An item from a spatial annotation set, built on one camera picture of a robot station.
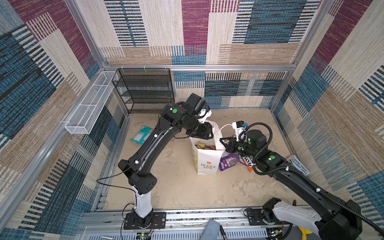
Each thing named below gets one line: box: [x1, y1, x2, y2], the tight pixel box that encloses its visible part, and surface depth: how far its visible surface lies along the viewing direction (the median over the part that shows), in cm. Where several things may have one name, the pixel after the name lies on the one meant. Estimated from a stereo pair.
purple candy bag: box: [219, 153, 243, 172], surface depth 91 cm
